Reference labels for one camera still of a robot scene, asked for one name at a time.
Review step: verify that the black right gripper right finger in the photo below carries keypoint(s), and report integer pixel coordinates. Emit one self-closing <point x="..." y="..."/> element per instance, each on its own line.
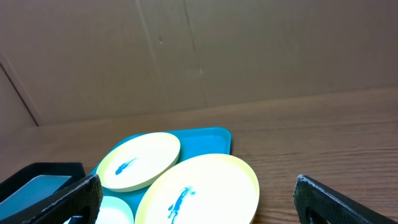
<point x="316" y="203"/>

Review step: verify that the large yellow plate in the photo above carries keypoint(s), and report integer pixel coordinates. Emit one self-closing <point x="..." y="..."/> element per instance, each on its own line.
<point x="211" y="188"/>

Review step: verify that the small yellow plate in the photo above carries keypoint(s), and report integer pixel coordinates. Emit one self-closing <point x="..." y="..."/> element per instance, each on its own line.
<point x="138" y="162"/>

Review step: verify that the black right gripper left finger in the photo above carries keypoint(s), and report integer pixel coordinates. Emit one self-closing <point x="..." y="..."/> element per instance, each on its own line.
<point x="81" y="199"/>

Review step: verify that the white light-blue plate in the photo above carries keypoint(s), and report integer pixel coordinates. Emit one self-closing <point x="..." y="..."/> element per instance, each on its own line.
<point x="113" y="210"/>

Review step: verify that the black water basin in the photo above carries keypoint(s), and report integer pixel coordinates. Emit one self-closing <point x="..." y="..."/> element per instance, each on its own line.
<point x="36" y="182"/>

